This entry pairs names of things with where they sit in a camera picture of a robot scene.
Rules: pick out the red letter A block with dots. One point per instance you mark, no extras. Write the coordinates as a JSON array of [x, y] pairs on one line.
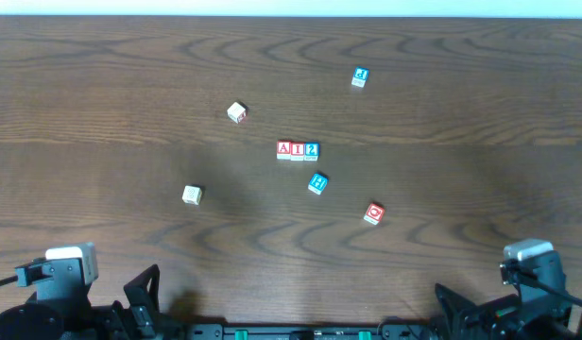
[[283, 150]]

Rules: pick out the blue number 2 block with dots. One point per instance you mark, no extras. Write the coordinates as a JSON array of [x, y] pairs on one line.
[[311, 152]]

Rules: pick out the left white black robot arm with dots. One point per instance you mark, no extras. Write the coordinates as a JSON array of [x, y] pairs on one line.
[[60, 307]]

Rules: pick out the blue letter P block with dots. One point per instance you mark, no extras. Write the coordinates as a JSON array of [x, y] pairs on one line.
[[360, 77]]

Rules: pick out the plain number 2 block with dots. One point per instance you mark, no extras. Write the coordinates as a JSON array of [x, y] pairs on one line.
[[191, 194]]

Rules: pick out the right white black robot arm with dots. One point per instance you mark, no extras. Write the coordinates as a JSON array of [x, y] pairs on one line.
[[570, 326]]

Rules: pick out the blue letter H block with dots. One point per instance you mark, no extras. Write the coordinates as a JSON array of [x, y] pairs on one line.
[[317, 184]]

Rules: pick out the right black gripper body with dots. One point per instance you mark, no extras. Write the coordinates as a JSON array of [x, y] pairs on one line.
[[464, 316]]

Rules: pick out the red letter I block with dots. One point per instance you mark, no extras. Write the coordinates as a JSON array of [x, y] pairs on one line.
[[297, 151]]

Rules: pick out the plain tan wooden block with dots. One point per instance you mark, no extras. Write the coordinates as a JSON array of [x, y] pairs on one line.
[[237, 112]]

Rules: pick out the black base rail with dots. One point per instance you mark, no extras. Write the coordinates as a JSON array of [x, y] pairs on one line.
[[385, 331]]

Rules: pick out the red letter Q block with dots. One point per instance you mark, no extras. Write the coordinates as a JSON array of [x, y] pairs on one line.
[[374, 214]]

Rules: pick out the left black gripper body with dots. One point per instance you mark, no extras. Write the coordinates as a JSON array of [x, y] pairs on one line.
[[131, 313]]

